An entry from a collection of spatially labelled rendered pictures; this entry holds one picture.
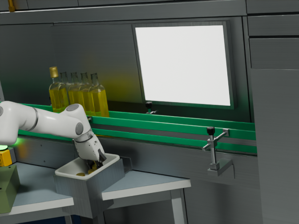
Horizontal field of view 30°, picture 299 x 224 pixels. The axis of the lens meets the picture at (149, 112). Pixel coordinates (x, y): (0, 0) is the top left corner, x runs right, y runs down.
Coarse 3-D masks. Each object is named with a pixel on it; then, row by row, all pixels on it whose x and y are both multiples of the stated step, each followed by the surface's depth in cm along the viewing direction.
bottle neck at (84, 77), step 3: (81, 72) 235; (84, 72) 236; (81, 75) 234; (84, 75) 234; (87, 75) 235; (81, 78) 234; (84, 78) 234; (87, 78) 235; (84, 81) 234; (87, 81) 235
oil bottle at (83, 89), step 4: (84, 84) 235; (88, 84) 235; (80, 88) 235; (84, 88) 234; (88, 88) 234; (80, 92) 236; (84, 92) 234; (80, 96) 236; (84, 96) 235; (88, 96) 234; (80, 100) 237; (84, 100) 236; (88, 100) 235; (84, 104) 236; (88, 104) 235; (84, 108) 237; (88, 108) 236; (88, 112) 237
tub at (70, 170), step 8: (80, 160) 225; (112, 160) 217; (64, 168) 218; (72, 168) 221; (80, 168) 225; (88, 168) 228; (104, 168) 212; (72, 176) 208; (80, 176) 206; (88, 176) 206
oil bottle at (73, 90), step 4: (72, 84) 239; (76, 84) 238; (80, 84) 239; (72, 88) 238; (76, 88) 237; (72, 92) 238; (76, 92) 237; (72, 96) 239; (76, 96) 238; (72, 100) 240; (76, 100) 239
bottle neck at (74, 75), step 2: (72, 72) 239; (74, 72) 239; (76, 72) 237; (72, 74) 237; (74, 74) 237; (76, 74) 237; (72, 76) 237; (74, 76) 237; (76, 76) 238; (72, 78) 238; (74, 78) 237; (76, 78) 238; (72, 80) 238; (74, 80) 238; (76, 80) 238; (72, 82) 238; (74, 82) 238; (76, 82) 238; (78, 82) 239
